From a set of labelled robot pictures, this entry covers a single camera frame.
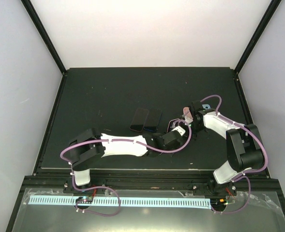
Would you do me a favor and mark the pink cased phone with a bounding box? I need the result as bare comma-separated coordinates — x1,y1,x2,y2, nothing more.
183,107,192,117

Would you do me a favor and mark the light blue phone case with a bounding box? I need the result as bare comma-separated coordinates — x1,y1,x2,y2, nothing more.
202,104,211,110

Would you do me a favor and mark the dark pink phone black screen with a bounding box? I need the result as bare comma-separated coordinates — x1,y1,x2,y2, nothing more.
166,118,182,133

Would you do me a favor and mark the blue phone black screen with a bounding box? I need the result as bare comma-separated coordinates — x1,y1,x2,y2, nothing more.
144,108,162,132

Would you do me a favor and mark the black phone pink edge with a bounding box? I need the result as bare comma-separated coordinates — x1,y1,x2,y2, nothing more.
130,108,149,132

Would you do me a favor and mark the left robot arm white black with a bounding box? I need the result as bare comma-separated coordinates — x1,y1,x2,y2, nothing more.
68,126,187,193

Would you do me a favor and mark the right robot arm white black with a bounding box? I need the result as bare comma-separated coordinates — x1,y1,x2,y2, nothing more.
189,101,268,195

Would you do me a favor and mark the right small circuit board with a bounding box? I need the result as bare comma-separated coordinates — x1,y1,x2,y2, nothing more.
214,199,236,205

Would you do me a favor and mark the small circuit board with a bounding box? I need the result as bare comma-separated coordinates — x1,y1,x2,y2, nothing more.
214,199,236,205
75,196,93,204

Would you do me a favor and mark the left small circuit board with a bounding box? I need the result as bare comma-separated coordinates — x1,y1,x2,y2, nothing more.
75,196,93,204

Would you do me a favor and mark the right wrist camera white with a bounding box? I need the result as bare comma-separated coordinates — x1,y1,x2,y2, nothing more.
181,111,193,124

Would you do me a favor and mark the white slotted cable duct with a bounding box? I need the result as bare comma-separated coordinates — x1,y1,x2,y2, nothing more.
28,195,211,209

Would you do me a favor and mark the right rear black frame post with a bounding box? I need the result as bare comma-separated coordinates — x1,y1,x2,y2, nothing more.
233,0,282,73

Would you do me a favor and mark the black frame post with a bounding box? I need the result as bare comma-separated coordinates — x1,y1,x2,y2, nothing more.
20,0,67,74
233,0,282,73

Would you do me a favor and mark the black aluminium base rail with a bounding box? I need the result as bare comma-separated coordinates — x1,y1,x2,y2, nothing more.
33,169,269,194

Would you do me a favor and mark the left rear black frame post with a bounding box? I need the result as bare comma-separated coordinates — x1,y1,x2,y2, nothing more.
20,0,67,74

